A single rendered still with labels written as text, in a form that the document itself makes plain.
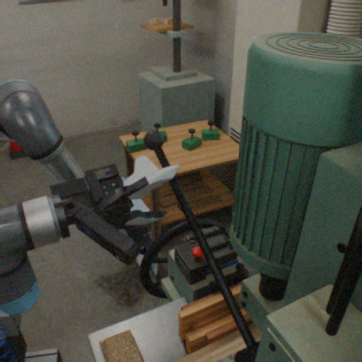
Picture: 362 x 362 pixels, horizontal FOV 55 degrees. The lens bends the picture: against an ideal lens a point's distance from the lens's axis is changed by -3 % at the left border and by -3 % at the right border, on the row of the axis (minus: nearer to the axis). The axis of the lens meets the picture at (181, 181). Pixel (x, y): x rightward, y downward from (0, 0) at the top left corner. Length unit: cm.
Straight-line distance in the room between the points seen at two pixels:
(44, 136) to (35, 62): 255
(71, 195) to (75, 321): 143
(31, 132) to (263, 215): 58
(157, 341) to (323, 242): 46
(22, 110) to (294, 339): 74
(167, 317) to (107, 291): 127
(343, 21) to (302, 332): 164
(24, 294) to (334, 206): 49
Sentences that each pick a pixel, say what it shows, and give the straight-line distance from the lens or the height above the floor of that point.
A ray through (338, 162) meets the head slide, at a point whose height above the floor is 139.
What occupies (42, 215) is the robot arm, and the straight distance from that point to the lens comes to 56.
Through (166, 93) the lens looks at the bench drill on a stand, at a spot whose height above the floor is 66.
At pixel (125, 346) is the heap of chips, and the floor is 92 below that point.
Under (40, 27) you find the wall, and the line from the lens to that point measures 336.
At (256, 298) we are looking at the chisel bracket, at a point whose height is 104.
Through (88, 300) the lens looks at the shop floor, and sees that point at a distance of 204.
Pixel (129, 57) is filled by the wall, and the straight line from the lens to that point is 359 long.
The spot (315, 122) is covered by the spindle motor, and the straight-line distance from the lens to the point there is 40.
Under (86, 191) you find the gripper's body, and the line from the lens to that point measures 60.
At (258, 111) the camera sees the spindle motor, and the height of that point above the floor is 141.
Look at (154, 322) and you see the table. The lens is 81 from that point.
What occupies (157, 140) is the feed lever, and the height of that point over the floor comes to 130.
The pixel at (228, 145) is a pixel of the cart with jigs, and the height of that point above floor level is 53.
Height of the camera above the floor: 157
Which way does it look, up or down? 33 degrees down
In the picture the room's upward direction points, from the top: straight up
